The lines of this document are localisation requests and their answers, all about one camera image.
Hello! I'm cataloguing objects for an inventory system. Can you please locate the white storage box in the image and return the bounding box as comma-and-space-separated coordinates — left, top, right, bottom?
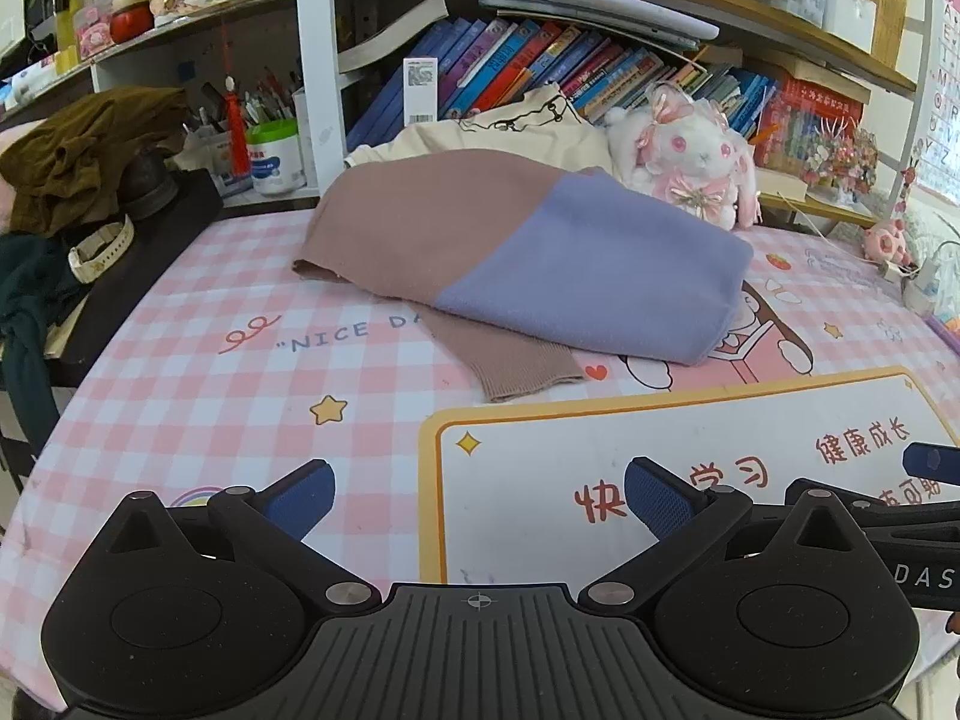
790, 0, 878, 55

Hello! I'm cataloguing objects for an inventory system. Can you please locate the stack of white tablets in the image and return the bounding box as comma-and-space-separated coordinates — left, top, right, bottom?
478, 0, 721, 55

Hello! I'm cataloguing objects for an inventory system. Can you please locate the red tassel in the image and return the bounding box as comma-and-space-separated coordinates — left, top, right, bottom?
220, 75, 249, 178

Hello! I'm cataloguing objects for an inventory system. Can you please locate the pink plaid printed table mat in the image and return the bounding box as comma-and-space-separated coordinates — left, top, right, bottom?
0, 206, 960, 713

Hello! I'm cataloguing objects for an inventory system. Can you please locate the cream wristwatch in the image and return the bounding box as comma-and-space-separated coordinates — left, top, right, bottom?
67, 214, 137, 285

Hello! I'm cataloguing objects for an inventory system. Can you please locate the white bookshelf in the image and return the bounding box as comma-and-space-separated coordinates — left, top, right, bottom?
0, 0, 935, 230

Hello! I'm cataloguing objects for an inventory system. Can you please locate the cream shirt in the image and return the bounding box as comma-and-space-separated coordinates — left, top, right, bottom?
343, 82, 612, 170

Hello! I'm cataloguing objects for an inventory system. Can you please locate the black side table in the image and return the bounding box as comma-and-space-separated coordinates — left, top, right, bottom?
43, 167, 226, 389

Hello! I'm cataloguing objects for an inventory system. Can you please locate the alphabet wall poster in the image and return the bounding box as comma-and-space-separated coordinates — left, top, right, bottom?
916, 0, 960, 205

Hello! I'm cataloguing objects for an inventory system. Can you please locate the pink flower decoration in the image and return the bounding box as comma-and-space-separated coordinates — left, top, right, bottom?
804, 126, 880, 205

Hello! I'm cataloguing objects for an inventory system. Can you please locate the white green pen holder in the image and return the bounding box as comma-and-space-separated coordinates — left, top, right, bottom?
245, 120, 308, 198

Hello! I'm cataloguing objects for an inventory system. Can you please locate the small pink plush toy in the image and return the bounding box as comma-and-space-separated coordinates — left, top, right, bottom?
861, 220, 914, 269

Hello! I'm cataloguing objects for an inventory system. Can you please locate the dark hat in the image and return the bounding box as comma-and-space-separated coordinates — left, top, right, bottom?
118, 152, 182, 220

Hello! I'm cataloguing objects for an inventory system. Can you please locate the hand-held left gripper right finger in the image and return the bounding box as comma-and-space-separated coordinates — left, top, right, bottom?
577, 456, 869, 612

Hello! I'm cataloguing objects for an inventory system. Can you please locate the red round ornament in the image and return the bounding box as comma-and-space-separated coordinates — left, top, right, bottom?
109, 0, 155, 45

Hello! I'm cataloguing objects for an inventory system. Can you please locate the white barcode box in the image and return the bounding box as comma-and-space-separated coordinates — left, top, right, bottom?
403, 56, 440, 125

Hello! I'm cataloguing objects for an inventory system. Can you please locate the white and pink plush bunny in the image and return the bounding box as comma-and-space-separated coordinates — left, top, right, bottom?
606, 82, 762, 230

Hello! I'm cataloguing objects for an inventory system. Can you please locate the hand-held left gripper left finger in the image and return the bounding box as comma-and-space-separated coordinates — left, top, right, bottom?
97, 457, 383, 614

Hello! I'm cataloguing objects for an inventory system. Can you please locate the dark green cloth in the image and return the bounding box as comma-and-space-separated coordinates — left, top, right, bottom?
0, 232, 85, 460

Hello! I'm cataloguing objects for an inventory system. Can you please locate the row of colourful books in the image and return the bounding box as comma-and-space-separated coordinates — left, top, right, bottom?
349, 15, 777, 137

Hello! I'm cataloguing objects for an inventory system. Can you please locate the white charger with cable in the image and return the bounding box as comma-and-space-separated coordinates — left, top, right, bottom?
900, 238, 960, 317

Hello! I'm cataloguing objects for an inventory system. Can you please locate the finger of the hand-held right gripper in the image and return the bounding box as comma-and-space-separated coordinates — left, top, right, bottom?
786, 477, 960, 541
902, 441, 960, 476

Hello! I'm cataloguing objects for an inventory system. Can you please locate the pen holder with pens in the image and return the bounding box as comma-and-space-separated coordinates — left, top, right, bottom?
182, 69, 302, 194

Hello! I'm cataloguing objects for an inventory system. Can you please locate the purple and brown sweater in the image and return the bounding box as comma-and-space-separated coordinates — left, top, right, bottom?
292, 148, 755, 404

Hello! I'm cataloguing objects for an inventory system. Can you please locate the red boxed book set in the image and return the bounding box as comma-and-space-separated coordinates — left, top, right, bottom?
752, 73, 872, 175

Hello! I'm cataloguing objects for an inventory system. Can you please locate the olive green cloth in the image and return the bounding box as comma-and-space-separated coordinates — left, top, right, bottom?
0, 86, 190, 239

